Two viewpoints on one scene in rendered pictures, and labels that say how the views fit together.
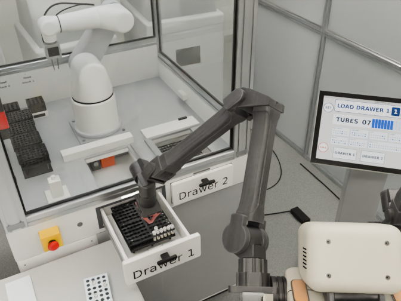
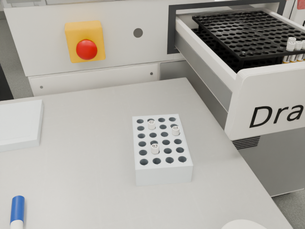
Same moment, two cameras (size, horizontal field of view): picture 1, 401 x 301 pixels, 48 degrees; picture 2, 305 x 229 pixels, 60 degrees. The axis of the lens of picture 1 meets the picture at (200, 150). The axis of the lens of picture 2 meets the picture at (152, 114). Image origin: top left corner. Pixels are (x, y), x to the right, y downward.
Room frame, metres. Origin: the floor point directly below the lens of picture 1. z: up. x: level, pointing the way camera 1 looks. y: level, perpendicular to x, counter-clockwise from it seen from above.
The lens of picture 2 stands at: (0.69, 0.31, 1.09)
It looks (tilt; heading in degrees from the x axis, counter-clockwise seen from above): 38 degrees down; 13
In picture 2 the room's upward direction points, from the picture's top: straight up
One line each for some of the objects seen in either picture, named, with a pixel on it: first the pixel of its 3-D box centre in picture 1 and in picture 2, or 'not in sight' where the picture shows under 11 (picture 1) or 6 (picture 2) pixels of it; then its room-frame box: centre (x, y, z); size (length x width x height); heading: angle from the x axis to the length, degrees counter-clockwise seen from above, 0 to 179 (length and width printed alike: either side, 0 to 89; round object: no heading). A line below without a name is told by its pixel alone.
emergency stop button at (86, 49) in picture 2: (53, 245); (86, 48); (1.13, 0.54, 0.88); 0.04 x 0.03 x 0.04; 117
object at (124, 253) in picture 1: (141, 223); (246, 45); (1.25, 0.23, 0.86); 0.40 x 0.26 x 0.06; 27
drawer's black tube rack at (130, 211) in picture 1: (142, 223); (249, 44); (1.24, 0.23, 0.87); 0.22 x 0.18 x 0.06; 27
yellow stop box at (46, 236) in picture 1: (51, 239); (85, 42); (1.16, 0.56, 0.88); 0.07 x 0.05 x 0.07; 117
